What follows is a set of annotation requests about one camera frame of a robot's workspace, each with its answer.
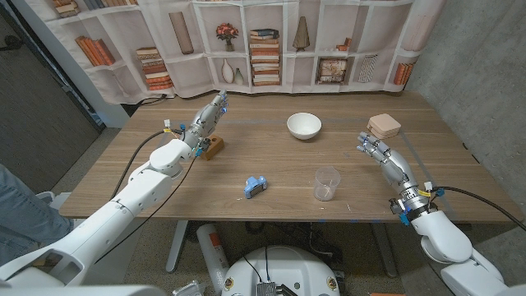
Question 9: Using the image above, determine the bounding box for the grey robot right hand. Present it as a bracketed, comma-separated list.
[355, 131, 437, 222]

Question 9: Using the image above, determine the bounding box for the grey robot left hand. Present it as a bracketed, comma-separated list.
[183, 90, 230, 152]

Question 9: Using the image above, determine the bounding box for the clear plastic measuring cup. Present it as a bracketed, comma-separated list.
[313, 165, 342, 202]

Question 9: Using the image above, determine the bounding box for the brown wooden block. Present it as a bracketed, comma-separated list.
[200, 134, 226, 162]

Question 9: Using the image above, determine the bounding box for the beige jewelry box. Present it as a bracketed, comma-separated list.
[367, 113, 403, 140]

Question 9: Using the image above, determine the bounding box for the white ceramic bowl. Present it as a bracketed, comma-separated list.
[286, 112, 323, 141]

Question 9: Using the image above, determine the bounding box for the printed bookshelf backdrop cloth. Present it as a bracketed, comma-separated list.
[24, 0, 447, 104]

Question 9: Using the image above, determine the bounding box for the white roll with orange label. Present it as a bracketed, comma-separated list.
[196, 223, 230, 294]

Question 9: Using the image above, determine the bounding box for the white domed robot torso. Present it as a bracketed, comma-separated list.
[221, 245, 341, 296]

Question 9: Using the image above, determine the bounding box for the metal finned module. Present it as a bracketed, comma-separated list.
[256, 281, 277, 296]

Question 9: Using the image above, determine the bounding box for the light grey chair base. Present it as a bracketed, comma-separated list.
[31, 190, 104, 247]

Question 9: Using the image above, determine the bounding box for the person's leg in jeans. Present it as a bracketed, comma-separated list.
[0, 164, 75, 266]

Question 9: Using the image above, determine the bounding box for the black floor cable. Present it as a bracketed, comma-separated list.
[135, 93, 168, 107]

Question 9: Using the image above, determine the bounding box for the blue toy camera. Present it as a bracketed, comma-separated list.
[243, 175, 269, 200]

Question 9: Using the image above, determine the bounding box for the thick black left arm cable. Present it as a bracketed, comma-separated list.
[108, 129, 184, 201]

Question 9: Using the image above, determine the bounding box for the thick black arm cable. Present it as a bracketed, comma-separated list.
[431, 185, 526, 232]
[108, 129, 184, 201]

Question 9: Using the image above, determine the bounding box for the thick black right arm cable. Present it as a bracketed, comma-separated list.
[431, 185, 526, 232]

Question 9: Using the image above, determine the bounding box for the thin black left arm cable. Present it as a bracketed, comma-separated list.
[94, 155, 198, 264]

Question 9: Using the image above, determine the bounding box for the silver metal bracket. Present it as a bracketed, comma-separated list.
[172, 280, 206, 296]

